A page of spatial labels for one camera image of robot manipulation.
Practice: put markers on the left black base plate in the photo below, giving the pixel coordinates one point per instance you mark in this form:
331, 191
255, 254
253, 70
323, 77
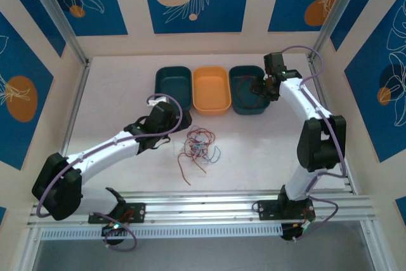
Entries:
136, 212

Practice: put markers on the aluminium corner post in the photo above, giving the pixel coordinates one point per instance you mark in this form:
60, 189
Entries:
336, 14
57, 10

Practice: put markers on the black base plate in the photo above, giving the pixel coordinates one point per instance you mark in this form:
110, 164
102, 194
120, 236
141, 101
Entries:
268, 210
136, 212

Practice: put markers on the dark teal plastic bin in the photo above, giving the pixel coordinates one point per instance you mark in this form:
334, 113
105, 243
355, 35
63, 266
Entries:
172, 87
244, 93

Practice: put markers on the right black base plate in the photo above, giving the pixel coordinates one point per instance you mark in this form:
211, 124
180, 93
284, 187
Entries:
268, 210

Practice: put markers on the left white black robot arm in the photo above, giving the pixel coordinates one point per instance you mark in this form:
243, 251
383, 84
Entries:
104, 150

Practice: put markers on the orange plastic bin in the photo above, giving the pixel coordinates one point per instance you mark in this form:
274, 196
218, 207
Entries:
211, 90

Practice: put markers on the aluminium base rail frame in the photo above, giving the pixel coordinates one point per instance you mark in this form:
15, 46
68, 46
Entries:
203, 207

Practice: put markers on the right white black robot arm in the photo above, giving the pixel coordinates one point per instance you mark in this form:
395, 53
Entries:
296, 96

